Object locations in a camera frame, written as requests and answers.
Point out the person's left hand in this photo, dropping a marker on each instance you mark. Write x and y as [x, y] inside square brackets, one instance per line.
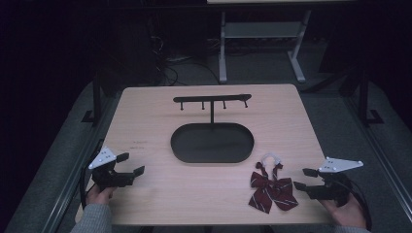
[98, 196]

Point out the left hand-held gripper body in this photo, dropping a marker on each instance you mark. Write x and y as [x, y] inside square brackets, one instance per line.
[108, 179]

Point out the black metal post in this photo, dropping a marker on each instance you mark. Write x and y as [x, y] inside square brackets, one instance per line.
[363, 93]
[96, 97]

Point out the dark red striped bow tie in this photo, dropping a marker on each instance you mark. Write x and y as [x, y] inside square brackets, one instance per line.
[270, 191]

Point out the metal frame rail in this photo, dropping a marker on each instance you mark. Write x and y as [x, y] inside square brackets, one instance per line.
[382, 155]
[76, 168]

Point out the white metal table frame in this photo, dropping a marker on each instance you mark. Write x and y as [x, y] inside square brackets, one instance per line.
[264, 29]

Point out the person's right hand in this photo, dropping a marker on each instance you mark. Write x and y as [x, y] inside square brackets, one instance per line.
[351, 215]

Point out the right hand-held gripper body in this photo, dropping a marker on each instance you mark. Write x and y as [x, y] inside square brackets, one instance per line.
[333, 191]

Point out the black hook rack with tray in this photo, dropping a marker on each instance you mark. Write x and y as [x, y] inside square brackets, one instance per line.
[212, 144]

